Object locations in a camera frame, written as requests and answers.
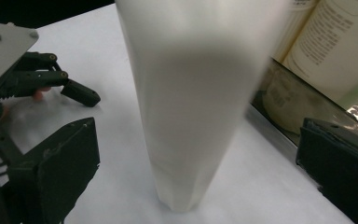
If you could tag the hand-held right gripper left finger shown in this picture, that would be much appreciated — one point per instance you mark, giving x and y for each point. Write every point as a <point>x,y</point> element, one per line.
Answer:
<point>59,174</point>

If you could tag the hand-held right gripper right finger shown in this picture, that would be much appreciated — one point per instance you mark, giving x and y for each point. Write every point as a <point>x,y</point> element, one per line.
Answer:
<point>341,174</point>

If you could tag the metal mesh basket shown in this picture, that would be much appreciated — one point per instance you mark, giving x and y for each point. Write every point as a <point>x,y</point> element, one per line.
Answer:
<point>279,102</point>

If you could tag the white bottle with blue pump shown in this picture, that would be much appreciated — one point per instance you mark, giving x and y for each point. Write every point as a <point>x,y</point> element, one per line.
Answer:
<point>192,109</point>

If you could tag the green pump bottle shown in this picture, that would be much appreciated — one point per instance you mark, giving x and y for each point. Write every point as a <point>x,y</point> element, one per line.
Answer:
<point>329,46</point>

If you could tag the cream pump bottle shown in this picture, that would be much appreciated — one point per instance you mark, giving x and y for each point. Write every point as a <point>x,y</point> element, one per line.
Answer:
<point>295,28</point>

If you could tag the white table mat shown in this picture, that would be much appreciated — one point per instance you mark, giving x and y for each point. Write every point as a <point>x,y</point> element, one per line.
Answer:
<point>112,186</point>

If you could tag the dark curtain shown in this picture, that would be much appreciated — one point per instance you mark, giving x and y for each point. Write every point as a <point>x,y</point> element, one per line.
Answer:
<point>43,9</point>

